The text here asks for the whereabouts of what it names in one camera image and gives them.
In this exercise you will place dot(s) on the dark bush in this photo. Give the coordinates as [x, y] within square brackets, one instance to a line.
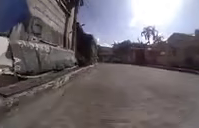
[86, 48]

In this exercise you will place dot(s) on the grey concrete road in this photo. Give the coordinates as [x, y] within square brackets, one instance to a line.
[120, 96]

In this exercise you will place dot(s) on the wooden pole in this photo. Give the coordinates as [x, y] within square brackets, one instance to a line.
[74, 25]

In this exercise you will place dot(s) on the palm tree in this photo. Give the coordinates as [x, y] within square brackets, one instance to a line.
[150, 34]

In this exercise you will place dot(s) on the grey concrete block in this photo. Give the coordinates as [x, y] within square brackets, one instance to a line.
[40, 56]

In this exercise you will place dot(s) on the raised concrete kerb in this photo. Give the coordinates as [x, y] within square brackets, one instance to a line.
[37, 84]

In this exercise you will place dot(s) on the grey wooden building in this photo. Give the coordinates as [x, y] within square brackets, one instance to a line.
[48, 20]

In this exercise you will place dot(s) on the building with sloped roof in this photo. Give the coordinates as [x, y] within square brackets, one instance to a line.
[183, 39]

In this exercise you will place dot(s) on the low brown wall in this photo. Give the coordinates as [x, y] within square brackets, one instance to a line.
[160, 55]

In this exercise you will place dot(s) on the blue wall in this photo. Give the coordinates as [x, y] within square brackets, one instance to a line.
[3, 15]

